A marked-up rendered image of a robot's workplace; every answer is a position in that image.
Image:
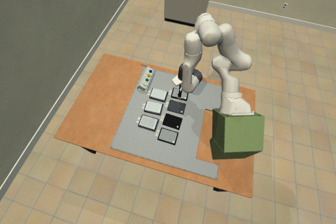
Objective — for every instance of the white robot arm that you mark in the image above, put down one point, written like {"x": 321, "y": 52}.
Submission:
{"x": 231, "y": 58}

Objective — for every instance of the beige operator button panel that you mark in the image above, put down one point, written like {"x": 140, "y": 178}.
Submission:
{"x": 145, "y": 79}

